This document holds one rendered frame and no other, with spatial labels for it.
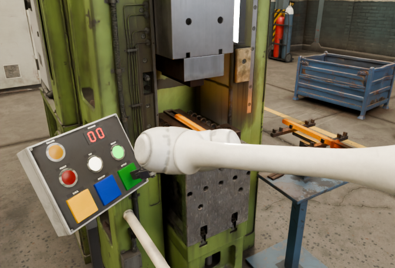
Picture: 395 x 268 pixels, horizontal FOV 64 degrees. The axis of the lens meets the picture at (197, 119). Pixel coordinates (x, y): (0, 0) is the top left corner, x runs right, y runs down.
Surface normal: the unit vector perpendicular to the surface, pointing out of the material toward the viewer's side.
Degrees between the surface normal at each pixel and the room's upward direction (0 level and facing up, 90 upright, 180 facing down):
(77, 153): 60
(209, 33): 90
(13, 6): 90
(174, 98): 90
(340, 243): 0
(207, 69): 90
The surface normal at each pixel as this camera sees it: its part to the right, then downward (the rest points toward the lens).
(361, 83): -0.80, 0.21
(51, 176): 0.72, -0.29
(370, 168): -0.78, -0.15
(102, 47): 0.53, 0.31
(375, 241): 0.00, -0.93
